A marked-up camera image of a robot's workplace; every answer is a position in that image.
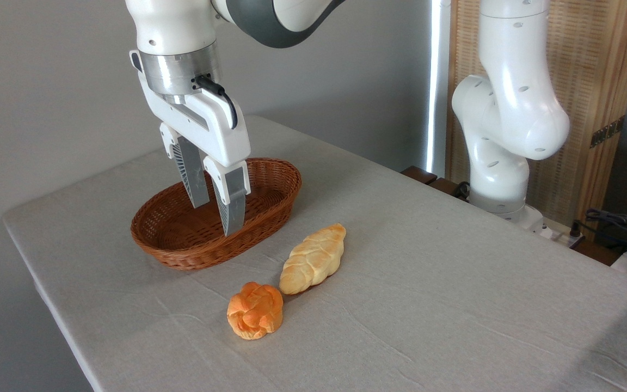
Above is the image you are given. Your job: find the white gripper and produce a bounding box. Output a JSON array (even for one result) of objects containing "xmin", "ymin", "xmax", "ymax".
[{"xmin": 138, "ymin": 72, "xmax": 251, "ymax": 237}]

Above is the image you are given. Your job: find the brown wicker oval basket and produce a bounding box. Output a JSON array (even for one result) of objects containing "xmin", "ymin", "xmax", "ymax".
[{"xmin": 131, "ymin": 158, "xmax": 302, "ymax": 271}]

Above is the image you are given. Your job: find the long pale braided bread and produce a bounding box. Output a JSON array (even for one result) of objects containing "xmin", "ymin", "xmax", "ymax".
[{"xmin": 279, "ymin": 223, "xmax": 347, "ymax": 295}]

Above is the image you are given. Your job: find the round orange knotted bread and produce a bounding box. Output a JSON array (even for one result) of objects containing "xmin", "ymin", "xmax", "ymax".
[{"xmin": 226, "ymin": 281, "xmax": 284, "ymax": 341}]

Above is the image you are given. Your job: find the dark brown wooden furniture edge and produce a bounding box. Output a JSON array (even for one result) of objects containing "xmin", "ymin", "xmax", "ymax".
[{"xmin": 401, "ymin": 166, "xmax": 472, "ymax": 202}]

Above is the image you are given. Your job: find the bright narrow window strip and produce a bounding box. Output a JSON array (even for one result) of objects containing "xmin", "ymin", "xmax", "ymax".
[{"xmin": 427, "ymin": 0, "xmax": 451, "ymax": 177}]

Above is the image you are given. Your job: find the grey tablecloth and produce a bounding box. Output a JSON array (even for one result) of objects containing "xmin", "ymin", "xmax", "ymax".
[{"xmin": 2, "ymin": 114, "xmax": 627, "ymax": 392}]

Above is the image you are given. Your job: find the light wooden slatted screen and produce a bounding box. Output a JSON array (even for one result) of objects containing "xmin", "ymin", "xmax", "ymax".
[{"xmin": 447, "ymin": 0, "xmax": 627, "ymax": 240}]

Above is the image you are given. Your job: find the dark metal screen hinge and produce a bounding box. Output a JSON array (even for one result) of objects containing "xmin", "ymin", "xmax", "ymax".
[{"xmin": 590, "ymin": 115, "xmax": 625, "ymax": 149}]

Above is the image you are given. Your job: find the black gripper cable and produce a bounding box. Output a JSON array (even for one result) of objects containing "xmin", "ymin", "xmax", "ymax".
[{"xmin": 196, "ymin": 75, "xmax": 238, "ymax": 130}]

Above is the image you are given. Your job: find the black cable bundle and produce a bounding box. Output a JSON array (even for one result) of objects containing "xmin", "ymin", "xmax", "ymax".
[{"xmin": 570, "ymin": 209, "xmax": 627, "ymax": 258}]

